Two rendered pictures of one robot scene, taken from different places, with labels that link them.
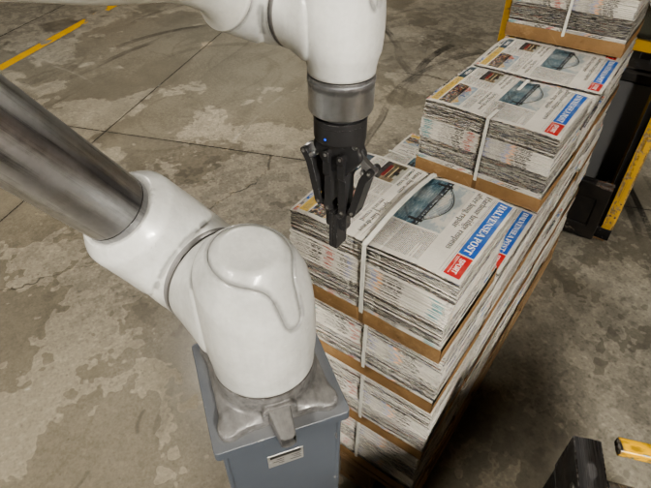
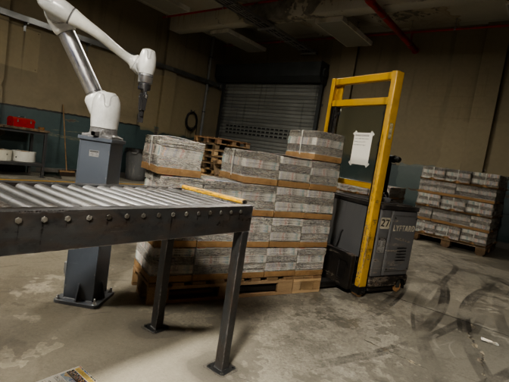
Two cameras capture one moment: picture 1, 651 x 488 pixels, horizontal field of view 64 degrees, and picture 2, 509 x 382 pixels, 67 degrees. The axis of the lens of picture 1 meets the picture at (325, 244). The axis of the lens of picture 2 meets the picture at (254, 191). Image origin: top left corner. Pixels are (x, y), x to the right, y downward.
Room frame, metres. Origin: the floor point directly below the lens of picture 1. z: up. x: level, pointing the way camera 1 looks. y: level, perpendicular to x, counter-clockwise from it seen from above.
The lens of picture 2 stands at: (-1.30, -1.67, 1.04)
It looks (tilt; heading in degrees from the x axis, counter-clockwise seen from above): 5 degrees down; 22
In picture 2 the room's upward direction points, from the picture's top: 9 degrees clockwise
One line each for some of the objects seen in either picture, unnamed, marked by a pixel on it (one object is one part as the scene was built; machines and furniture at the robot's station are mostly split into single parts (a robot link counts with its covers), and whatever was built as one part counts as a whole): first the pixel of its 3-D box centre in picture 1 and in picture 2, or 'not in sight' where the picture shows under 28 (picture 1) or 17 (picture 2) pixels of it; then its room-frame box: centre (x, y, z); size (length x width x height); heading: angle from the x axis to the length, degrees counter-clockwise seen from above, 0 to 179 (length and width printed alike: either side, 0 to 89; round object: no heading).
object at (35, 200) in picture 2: not in sight; (26, 200); (-0.42, -0.50, 0.77); 0.47 x 0.05 x 0.05; 75
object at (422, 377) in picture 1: (450, 289); (223, 235); (1.23, -0.43, 0.42); 1.17 x 0.39 x 0.83; 145
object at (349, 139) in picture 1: (339, 140); (143, 91); (0.66, -0.02, 1.32); 0.08 x 0.07 x 0.09; 55
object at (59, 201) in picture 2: not in sight; (47, 200); (-0.36, -0.52, 0.77); 0.47 x 0.05 x 0.05; 75
